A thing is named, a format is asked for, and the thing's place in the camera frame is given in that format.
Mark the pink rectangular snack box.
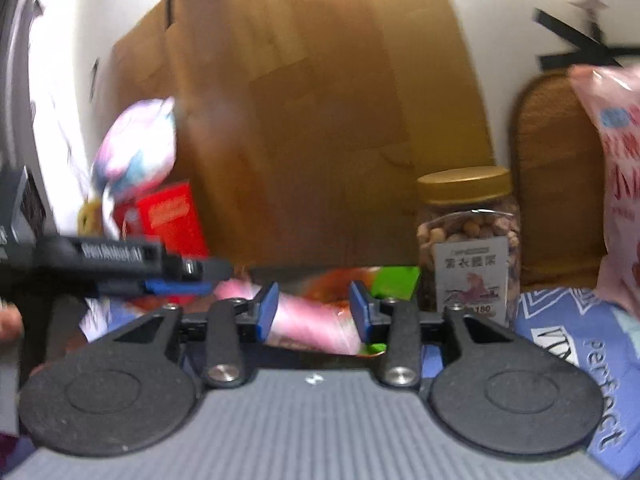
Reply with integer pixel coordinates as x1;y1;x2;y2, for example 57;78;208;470
214;278;367;356

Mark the wooden panel board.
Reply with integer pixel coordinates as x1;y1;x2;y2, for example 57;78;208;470
93;0;494;266

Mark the nut jar gold lid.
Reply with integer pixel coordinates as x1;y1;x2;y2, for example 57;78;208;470
415;164;524;331

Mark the pastel plush toy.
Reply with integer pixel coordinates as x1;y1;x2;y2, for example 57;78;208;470
90;96;177;240

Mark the red gift bag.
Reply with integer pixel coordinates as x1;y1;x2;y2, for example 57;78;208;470
113;181;209;257

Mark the pink fried-twist snack bag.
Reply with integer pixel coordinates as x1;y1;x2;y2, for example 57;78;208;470
570;65;639;315

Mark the person's left hand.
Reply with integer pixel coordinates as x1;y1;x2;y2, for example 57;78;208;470
0;304;24;344

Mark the yellow duck plush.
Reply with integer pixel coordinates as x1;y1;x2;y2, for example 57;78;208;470
77;200;104;236

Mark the black sheep-print storage box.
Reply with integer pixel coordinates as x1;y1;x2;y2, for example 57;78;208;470
186;266;418;374

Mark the dark green snack packet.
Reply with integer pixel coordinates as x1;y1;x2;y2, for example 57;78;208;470
361;266;420;356

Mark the orange cracker snack packet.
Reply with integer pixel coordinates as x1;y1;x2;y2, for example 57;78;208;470
298;266;382;309

